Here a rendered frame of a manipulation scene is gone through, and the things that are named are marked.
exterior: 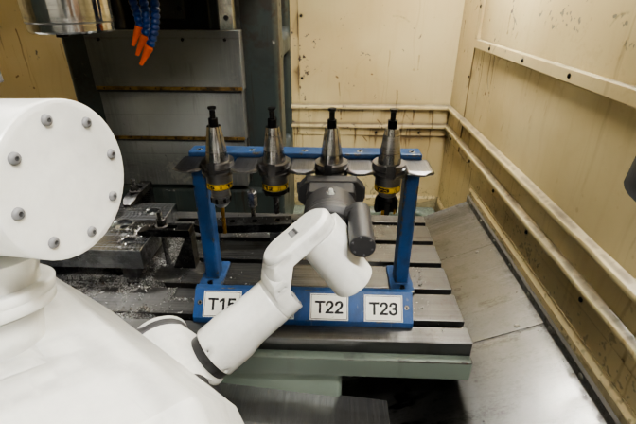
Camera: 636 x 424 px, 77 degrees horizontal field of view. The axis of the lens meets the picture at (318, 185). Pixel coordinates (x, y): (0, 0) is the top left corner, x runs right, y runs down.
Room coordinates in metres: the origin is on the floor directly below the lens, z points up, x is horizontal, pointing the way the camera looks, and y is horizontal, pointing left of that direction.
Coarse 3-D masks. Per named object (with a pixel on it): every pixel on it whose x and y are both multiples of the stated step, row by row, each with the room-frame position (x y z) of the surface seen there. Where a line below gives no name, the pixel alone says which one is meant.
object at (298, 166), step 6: (294, 162) 0.73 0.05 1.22; (300, 162) 0.73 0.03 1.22; (306, 162) 0.73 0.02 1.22; (312, 162) 0.73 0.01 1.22; (294, 168) 0.70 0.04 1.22; (300, 168) 0.70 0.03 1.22; (306, 168) 0.70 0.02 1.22; (312, 168) 0.70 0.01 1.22; (300, 174) 0.68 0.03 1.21; (306, 174) 0.68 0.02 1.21
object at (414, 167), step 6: (408, 162) 0.73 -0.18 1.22; (414, 162) 0.73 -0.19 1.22; (420, 162) 0.73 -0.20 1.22; (426, 162) 0.73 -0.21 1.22; (408, 168) 0.70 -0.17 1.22; (414, 168) 0.70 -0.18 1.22; (420, 168) 0.70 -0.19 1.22; (426, 168) 0.70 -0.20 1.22; (432, 168) 0.70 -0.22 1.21; (408, 174) 0.68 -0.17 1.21; (414, 174) 0.68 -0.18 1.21; (420, 174) 0.67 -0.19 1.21; (426, 174) 0.67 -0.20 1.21; (432, 174) 0.68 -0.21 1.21
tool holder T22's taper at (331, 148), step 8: (328, 128) 0.71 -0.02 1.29; (336, 128) 0.71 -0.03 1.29; (328, 136) 0.70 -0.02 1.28; (336, 136) 0.70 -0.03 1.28; (328, 144) 0.70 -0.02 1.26; (336, 144) 0.70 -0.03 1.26; (328, 152) 0.70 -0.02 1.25; (336, 152) 0.70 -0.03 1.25; (320, 160) 0.71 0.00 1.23; (328, 160) 0.69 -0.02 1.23; (336, 160) 0.69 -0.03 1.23
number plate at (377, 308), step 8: (368, 296) 0.65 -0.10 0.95; (376, 296) 0.65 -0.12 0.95; (384, 296) 0.64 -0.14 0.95; (392, 296) 0.64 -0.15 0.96; (400, 296) 0.64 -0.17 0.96; (368, 304) 0.64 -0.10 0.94; (376, 304) 0.64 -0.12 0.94; (384, 304) 0.64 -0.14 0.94; (392, 304) 0.63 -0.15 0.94; (400, 304) 0.63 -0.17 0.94; (368, 312) 0.63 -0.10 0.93; (376, 312) 0.63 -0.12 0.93; (384, 312) 0.62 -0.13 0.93; (392, 312) 0.62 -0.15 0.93; (400, 312) 0.62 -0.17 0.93; (368, 320) 0.62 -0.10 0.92; (376, 320) 0.62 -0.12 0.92; (384, 320) 0.62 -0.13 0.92; (392, 320) 0.61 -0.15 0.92; (400, 320) 0.61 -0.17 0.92
